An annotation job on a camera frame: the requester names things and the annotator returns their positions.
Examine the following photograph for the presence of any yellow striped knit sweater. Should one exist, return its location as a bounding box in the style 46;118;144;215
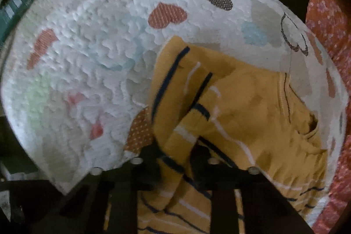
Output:
130;36;327;233

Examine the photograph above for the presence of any white heart-patterned quilted blanket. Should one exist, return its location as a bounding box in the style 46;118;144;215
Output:
1;0;349;226

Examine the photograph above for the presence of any green box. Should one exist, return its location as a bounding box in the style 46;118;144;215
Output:
1;0;34;43

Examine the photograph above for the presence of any red floral fabric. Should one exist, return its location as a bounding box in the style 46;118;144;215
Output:
306;0;350;233

